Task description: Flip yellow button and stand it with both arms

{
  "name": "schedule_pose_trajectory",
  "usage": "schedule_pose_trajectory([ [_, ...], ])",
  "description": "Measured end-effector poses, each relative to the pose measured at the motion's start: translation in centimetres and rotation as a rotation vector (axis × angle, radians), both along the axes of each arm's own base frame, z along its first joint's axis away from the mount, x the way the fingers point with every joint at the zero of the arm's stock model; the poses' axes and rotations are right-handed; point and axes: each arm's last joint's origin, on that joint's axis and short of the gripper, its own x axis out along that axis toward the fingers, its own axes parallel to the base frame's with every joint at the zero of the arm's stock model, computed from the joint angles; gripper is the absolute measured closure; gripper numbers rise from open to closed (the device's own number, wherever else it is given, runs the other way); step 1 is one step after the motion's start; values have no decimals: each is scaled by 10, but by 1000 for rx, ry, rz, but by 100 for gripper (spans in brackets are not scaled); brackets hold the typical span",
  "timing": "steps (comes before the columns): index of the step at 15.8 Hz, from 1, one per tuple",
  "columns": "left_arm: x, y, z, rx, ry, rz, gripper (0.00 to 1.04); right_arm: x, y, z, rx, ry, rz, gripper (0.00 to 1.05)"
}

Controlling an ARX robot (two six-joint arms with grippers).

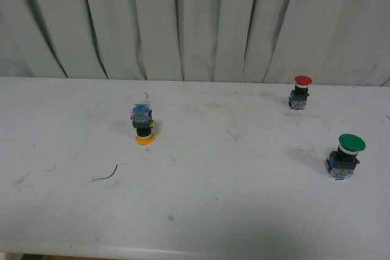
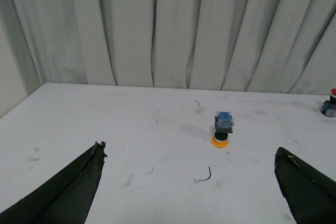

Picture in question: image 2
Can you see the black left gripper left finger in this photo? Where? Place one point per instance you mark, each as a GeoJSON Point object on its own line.
{"type": "Point", "coordinates": [66, 197]}

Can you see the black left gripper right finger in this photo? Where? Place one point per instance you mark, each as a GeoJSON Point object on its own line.
{"type": "Point", "coordinates": [309, 193]}

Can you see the yellow push button switch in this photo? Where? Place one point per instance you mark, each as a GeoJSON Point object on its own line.
{"type": "Point", "coordinates": [224, 123]}

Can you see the white pleated curtain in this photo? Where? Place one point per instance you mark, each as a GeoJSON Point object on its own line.
{"type": "Point", "coordinates": [280, 46]}

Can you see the red push button switch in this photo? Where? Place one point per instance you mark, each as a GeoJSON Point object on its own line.
{"type": "Point", "coordinates": [328, 108]}

